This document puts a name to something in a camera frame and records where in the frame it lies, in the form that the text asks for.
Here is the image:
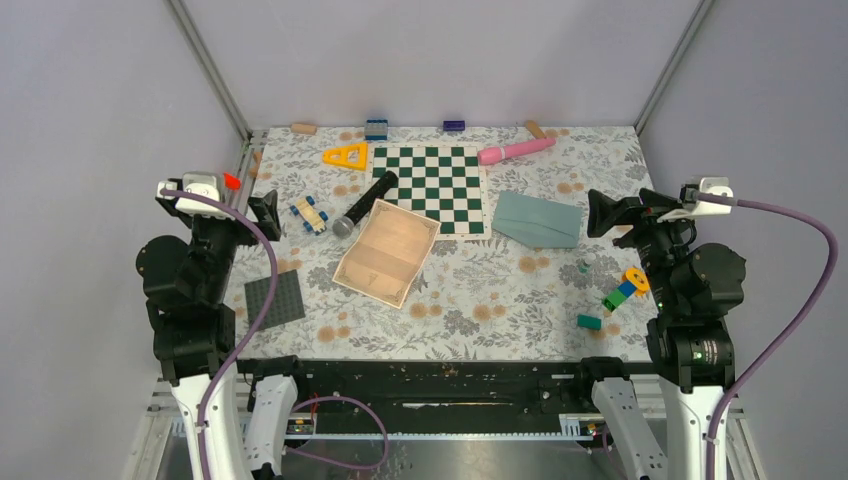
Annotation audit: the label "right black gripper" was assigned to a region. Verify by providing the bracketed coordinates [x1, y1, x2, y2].
[586, 186, 702, 312]

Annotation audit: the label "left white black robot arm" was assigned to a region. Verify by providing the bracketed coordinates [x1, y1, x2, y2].
[135, 181, 311, 479]

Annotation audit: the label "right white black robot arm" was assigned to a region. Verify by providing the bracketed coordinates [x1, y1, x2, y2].
[573, 187, 746, 479]

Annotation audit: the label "grey-blue envelope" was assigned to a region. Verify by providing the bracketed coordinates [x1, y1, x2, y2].
[492, 191, 582, 249]

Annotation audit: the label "orange red small cylinder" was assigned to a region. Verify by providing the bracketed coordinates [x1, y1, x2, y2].
[223, 172, 242, 191]

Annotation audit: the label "wooden toy car blue wheels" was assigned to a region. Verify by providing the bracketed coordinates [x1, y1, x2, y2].
[289, 196, 329, 235]

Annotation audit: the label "small green white peg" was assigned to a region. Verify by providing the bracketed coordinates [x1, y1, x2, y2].
[577, 254, 596, 274]

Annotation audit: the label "black silver microphone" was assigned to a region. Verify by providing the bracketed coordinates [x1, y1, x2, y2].
[331, 170, 399, 239]

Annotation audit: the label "left wooden cylinder peg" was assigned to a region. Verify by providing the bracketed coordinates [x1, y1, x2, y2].
[290, 123, 318, 136]

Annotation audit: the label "wooden cylinder peg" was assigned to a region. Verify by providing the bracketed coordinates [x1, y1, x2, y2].
[290, 123, 318, 136]
[524, 120, 546, 139]

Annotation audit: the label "grey lego baseplate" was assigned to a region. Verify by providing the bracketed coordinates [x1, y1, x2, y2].
[244, 270, 306, 330]

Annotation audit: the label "yellow triangle toy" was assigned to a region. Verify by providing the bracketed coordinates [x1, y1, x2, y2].
[322, 142, 368, 171]

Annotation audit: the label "teal small block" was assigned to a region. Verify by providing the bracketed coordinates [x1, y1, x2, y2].
[577, 314, 603, 331]

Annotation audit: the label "right wooden cylinder peg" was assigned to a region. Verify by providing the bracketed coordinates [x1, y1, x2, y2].
[524, 120, 546, 139]

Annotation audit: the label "pink toy microphone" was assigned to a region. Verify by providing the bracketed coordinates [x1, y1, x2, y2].
[477, 138, 556, 165]

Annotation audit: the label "blue grey lego brick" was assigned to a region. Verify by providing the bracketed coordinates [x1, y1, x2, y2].
[363, 119, 389, 141]

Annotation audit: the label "floral patterned table mat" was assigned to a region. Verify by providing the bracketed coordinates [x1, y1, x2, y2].
[240, 126, 655, 361]

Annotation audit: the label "green white chessboard mat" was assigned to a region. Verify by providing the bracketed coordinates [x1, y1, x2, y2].
[369, 142, 492, 241]

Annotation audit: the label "purple lego brick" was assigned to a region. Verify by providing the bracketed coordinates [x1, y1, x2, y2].
[442, 120, 466, 132]

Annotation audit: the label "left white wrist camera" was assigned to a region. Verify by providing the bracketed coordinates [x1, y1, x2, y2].
[156, 171, 228, 218]

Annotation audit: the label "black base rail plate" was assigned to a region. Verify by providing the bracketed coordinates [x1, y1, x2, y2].
[237, 358, 657, 436]

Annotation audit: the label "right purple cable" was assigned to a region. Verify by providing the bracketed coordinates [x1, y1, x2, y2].
[695, 192, 840, 480]

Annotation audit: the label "purple cable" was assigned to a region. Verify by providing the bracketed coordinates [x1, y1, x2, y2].
[695, 192, 840, 480]
[158, 188, 390, 480]

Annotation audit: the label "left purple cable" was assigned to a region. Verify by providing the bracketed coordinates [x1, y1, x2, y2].
[158, 188, 390, 480]

